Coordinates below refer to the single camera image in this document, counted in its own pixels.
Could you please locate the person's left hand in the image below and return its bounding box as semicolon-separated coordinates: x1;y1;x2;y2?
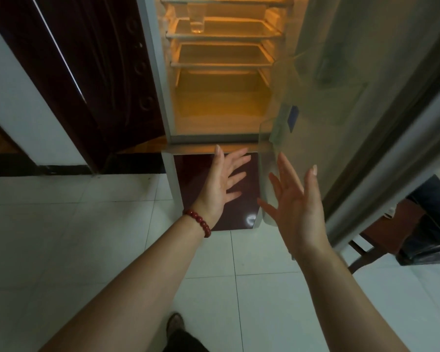
190;144;252;231

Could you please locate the person's brown shoe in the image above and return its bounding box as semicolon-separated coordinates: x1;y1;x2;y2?
166;312;185;342

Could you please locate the clear drinking glass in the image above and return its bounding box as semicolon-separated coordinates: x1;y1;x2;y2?
187;3;207;33

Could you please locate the person's right forearm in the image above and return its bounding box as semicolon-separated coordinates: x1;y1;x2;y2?
291;245;412;352

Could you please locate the glass fridge shelf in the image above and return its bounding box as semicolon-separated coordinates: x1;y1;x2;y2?
170;42;276;68
160;0;292;8
165;17;285;41

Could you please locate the black plastic bag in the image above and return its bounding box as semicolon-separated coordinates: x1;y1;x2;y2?
395;242;440;267

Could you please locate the red bead bracelet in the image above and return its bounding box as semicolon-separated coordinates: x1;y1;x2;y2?
183;209;212;238

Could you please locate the blue label sticker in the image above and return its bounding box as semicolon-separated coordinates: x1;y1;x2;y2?
287;105;300;131

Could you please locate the person's dark trouser leg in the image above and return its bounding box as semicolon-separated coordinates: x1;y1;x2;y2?
163;327;210;352

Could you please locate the maroon freezer door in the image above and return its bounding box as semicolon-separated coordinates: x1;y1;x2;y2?
173;152;262;231

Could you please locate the clear fridge door bin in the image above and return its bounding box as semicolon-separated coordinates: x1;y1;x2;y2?
258;118;301;228

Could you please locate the person's right hand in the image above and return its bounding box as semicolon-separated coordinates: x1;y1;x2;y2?
257;153;333;259

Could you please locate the dark wooden door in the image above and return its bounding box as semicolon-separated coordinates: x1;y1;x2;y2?
0;0;166;173

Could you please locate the brown wooden chair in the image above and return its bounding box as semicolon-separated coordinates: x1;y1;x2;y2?
348;199;428;275

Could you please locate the white fridge body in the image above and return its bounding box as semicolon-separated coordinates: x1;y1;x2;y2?
136;0;316;231

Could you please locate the person's left forearm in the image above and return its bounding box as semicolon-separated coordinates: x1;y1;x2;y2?
40;216;206;352

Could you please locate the open fridge door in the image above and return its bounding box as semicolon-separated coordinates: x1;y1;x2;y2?
258;0;440;253

